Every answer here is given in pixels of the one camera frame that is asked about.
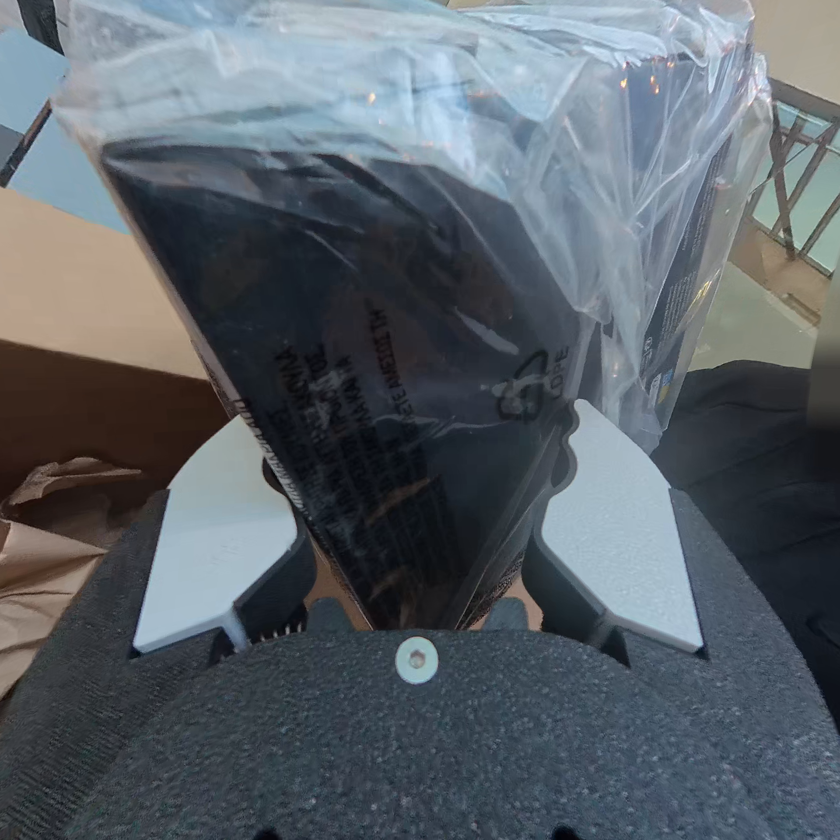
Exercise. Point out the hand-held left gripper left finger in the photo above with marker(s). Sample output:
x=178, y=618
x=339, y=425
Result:
x=210, y=544

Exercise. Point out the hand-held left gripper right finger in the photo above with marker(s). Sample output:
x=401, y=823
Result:
x=623, y=538

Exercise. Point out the large cardboard box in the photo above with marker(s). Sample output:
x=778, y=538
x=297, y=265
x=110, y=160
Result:
x=79, y=295

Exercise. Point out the black toy box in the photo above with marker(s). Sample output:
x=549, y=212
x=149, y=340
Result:
x=367, y=295

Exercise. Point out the dark cloth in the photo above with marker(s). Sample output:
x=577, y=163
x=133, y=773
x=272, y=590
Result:
x=754, y=472

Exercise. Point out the crumpled brown packing paper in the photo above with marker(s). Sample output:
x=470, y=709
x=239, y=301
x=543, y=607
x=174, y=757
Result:
x=46, y=558

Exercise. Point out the metal railing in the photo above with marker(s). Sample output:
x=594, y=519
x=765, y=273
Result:
x=804, y=170

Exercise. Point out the blue grey panel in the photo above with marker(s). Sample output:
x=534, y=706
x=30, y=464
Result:
x=59, y=164

